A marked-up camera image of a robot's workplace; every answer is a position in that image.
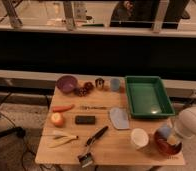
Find blue yellow sponge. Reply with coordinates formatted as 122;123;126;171
158;124;180;146

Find red bowl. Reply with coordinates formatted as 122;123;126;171
154;131;182;156

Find purple bowl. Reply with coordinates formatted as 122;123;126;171
56;75;78;93

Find dark red grapes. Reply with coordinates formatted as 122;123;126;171
74;82;94;97

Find blue grey cup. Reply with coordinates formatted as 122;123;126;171
110;78;121;92

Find black rectangular block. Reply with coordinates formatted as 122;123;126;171
75;116;96;125

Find wooden table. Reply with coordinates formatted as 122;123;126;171
36;89;185;166

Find orange carrot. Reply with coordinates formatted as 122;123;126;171
52;104;75;112

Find green plastic tray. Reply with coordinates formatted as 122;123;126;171
125;76;175;119

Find peach apple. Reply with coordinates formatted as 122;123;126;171
50;113;65;127

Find yellow banana peel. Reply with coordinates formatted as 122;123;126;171
48;130;78;148

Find white cup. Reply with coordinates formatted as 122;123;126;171
130;128;149;149

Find black-handled brush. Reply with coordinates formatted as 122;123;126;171
78;126;108;168

